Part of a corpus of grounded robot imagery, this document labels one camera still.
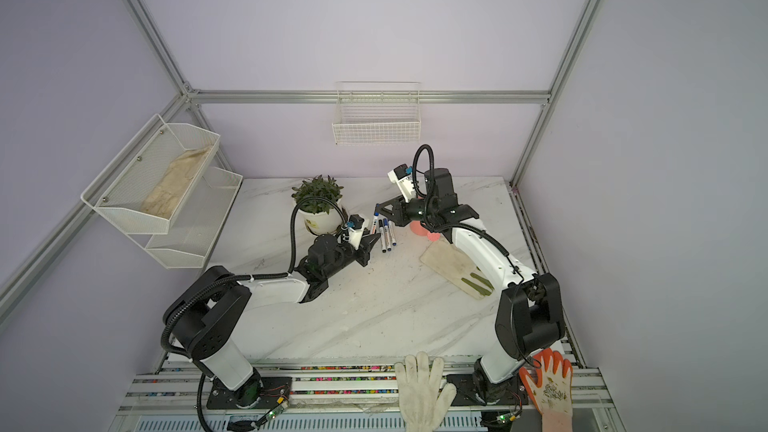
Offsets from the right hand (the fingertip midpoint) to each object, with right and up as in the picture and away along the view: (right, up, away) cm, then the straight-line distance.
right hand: (377, 210), depth 78 cm
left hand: (-1, -6, +8) cm, 10 cm away
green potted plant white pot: (-19, -2, +15) cm, 24 cm away
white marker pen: (+2, -8, +26) cm, 27 cm away
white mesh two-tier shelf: (-58, -7, +13) cm, 60 cm away
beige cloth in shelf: (-55, +4, -2) cm, 55 cm away
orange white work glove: (+44, -46, -5) cm, 64 cm away
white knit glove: (+12, -48, -6) cm, 49 cm away
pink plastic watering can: (+13, -6, +24) cm, 28 cm away
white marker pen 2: (+4, -8, +26) cm, 27 cm away
